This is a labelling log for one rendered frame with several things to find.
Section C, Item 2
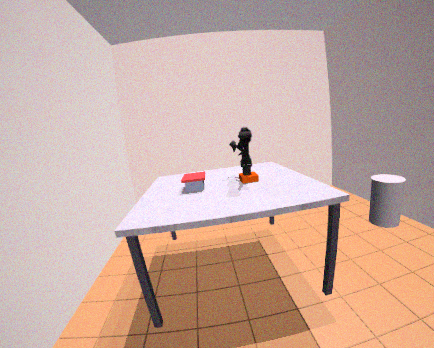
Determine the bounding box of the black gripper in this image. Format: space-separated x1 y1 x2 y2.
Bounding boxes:
229 140 244 156

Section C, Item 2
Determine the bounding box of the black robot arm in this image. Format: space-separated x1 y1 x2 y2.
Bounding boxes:
238 127 252 175

